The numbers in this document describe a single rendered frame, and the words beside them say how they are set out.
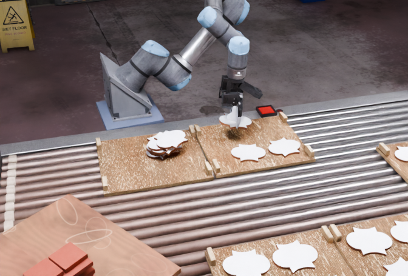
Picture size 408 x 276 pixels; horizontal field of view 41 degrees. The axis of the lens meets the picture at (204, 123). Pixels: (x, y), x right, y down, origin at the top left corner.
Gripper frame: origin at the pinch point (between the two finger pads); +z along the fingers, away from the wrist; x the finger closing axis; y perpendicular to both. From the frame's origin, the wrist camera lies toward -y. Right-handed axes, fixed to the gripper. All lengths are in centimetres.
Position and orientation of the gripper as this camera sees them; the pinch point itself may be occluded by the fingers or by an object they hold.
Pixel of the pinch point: (235, 119)
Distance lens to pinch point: 221.5
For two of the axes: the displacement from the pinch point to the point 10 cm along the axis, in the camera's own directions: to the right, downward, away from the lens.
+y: -9.8, 0.4, -2.0
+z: -0.7, 8.6, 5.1
